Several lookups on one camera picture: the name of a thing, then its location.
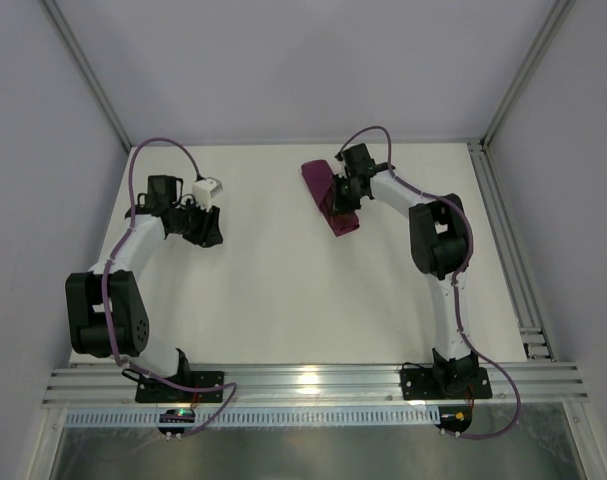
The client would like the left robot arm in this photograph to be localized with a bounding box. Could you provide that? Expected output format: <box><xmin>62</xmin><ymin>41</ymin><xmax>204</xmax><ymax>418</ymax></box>
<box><xmin>65</xmin><ymin>175</ymin><xmax>223</xmax><ymax>393</ymax></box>

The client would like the slotted grey cable duct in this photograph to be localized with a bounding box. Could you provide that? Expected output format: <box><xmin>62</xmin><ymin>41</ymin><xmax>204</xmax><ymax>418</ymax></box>
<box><xmin>64</xmin><ymin>405</ymin><xmax>441</xmax><ymax>428</ymax></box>

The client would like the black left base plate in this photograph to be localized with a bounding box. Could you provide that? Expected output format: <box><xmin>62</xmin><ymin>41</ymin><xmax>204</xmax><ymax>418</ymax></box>
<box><xmin>135</xmin><ymin>370</ymin><xmax>225</xmax><ymax>404</ymax></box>

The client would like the aluminium right corner post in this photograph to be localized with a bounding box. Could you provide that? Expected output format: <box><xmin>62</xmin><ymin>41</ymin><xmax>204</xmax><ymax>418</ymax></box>
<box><xmin>480</xmin><ymin>0</ymin><xmax>576</xmax><ymax>149</ymax></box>

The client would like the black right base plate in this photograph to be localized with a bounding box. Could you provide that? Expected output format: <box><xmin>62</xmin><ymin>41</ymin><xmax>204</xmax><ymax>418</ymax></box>
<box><xmin>399</xmin><ymin>362</ymin><xmax>493</xmax><ymax>400</ymax></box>

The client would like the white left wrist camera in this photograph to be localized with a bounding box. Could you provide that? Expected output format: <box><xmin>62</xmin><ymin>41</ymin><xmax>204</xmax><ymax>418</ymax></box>
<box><xmin>191</xmin><ymin>177</ymin><xmax>223</xmax><ymax>210</ymax></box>

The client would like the aluminium corner post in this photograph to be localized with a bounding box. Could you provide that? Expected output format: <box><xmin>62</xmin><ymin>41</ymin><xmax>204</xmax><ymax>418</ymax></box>
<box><xmin>39</xmin><ymin>0</ymin><xmax>133</xmax><ymax>152</ymax></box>
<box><xmin>480</xmin><ymin>0</ymin><xmax>576</xmax><ymax>149</ymax></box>

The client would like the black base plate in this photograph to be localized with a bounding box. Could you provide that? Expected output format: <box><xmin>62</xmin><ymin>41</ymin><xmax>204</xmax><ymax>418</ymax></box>
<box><xmin>399</xmin><ymin>362</ymin><xmax>493</xmax><ymax>400</ymax></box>
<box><xmin>135</xmin><ymin>370</ymin><xmax>225</xmax><ymax>404</ymax></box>

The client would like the aluminium right side rail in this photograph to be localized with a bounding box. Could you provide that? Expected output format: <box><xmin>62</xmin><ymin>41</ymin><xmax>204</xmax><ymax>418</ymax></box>
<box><xmin>468</xmin><ymin>141</ymin><xmax>556</xmax><ymax>362</ymax></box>

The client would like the aluminium left corner post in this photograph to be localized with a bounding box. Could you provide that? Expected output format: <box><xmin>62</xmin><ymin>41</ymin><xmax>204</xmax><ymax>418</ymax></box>
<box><xmin>39</xmin><ymin>0</ymin><xmax>133</xmax><ymax>152</ymax></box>

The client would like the aluminium front rail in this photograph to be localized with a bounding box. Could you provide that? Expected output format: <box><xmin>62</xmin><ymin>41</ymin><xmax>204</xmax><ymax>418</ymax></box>
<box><xmin>42</xmin><ymin>362</ymin><xmax>588</xmax><ymax>408</ymax></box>

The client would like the aluminium rail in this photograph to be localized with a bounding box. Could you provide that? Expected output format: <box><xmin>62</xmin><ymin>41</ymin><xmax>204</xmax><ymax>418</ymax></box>
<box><xmin>42</xmin><ymin>362</ymin><xmax>588</xmax><ymax>408</ymax></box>
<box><xmin>468</xmin><ymin>141</ymin><xmax>556</xmax><ymax>362</ymax></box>

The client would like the purple satin napkin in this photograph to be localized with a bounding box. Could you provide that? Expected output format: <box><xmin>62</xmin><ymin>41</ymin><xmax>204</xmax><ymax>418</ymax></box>
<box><xmin>301</xmin><ymin>159</ymin><xmax>360</xmax><ymax>237</ymax></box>

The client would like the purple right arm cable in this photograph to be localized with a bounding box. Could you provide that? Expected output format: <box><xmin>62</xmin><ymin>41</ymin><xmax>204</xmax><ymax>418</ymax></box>
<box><xmin>336</xmin><ymin>125</ymin><xmax>523</xmax><ymax>441</ymax></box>

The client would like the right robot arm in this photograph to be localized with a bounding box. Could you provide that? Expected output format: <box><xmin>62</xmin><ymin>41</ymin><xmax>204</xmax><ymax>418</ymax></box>
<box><xmin>332</xmin><ymin>143</ymin><xmax>479</xmax><ymax>398</ymax></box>

